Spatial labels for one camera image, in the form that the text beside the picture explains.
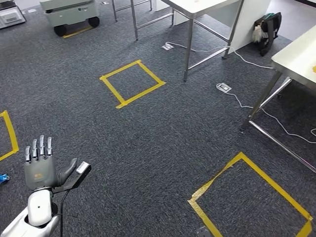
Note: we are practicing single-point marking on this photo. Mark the steel frame table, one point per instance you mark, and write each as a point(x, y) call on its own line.
point(133, 19)

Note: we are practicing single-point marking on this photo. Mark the grey flat machine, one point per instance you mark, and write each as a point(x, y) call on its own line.
point(10, 16)

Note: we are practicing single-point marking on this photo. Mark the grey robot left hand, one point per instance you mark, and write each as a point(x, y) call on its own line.
point(39, 171)

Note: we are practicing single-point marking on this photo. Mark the grey floor socket box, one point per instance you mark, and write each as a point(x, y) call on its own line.
point(167, 46)
point(224, 87)

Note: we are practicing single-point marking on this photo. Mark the yellow floor tape square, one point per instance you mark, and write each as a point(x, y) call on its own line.
point(11, 132)
point(133, 98)

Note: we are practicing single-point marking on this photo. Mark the black bag with fur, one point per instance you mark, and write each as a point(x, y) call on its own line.
point(268, 32)

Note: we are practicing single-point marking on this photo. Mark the pale wheeled cart robot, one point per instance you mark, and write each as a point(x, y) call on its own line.
point(72, 13)

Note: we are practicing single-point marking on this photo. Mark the yellow floor tape strip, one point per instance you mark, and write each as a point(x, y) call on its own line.
point(76, 32)

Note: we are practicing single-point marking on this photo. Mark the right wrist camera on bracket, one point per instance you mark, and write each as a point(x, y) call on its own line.
point(203, 233)

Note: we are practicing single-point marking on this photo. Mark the white top steel table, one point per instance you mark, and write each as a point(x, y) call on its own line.
point(197, 6)

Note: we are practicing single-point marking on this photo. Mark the small blue object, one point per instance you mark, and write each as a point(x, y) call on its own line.
point(4, 179)

